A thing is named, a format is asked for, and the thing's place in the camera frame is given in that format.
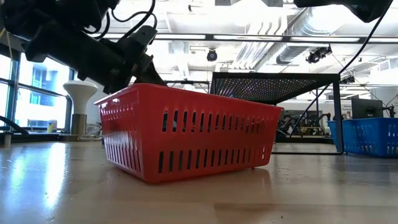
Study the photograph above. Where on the black computer monitor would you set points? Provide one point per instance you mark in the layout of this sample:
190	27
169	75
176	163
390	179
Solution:
367	109

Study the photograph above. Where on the white mushroom table lamp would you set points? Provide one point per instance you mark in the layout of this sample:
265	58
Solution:
80	96

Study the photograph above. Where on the overhead LED light bar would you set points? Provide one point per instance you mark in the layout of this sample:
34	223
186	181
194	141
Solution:
248	37

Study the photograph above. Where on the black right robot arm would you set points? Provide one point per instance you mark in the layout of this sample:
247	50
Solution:
367	9

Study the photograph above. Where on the red plastic basket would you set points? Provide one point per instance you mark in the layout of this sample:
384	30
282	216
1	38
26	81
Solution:
186	140

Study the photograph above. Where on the background robot station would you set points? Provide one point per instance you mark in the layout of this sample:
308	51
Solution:
311	121

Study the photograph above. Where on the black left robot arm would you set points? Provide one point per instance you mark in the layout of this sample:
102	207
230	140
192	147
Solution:
46	15

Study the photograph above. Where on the black ceiling spotlight cluster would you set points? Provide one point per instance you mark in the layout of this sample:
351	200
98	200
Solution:
317	55

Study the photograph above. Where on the large window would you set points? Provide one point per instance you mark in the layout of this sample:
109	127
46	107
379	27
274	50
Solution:
43	102

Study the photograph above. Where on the black perforated metal shelf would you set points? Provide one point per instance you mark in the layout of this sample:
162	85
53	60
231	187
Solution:
273	76

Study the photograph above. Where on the blue plastic basket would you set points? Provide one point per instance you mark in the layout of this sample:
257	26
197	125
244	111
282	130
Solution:
363	137

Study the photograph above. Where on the black aluminium table frame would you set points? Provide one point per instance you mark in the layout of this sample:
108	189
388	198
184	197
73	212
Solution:
37	137

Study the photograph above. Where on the small yellow container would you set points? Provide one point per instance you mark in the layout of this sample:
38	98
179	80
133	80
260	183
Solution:
52	126

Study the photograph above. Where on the silver ventilation duct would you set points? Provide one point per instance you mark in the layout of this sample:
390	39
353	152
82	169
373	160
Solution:
290	54

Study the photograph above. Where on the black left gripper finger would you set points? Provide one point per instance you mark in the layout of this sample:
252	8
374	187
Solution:
150	76

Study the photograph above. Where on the small grey post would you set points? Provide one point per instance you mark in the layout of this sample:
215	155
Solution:
7	140

